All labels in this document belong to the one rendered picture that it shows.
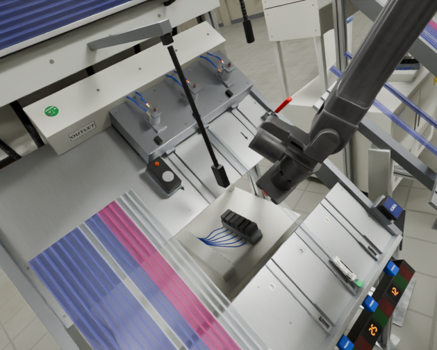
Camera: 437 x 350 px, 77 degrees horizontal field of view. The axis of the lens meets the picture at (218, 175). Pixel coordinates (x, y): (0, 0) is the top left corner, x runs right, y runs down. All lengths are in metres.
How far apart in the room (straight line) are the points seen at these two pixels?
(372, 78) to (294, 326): 0.49
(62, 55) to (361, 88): 0.54
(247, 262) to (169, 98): 0.57
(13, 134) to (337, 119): 0.71
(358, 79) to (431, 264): 1.36
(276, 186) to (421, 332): 1.09
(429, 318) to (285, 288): 0.99
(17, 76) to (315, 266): 0.72
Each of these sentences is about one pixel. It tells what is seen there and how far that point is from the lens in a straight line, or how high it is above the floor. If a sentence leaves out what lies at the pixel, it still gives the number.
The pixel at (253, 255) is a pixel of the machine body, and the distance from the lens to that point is 0.96.
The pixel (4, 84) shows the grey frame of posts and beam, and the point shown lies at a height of 1.34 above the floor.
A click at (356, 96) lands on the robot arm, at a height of 1.18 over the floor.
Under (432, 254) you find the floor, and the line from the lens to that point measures 1.75.
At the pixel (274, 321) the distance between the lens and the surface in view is 0.65.
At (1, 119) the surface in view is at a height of 1.27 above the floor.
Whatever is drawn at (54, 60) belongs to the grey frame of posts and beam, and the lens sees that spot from 0.66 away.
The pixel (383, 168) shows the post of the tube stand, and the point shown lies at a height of 0.76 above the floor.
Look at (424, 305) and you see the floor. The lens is 1.59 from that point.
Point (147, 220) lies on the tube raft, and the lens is 0.59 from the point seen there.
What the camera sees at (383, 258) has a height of 0.73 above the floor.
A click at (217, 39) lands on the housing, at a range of 0.79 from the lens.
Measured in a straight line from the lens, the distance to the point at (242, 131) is 0.73.
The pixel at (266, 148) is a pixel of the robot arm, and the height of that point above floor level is 1.12.
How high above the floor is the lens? 1.37
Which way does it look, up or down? 34 degrees down
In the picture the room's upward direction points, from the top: 22 degrees counter-clockwise
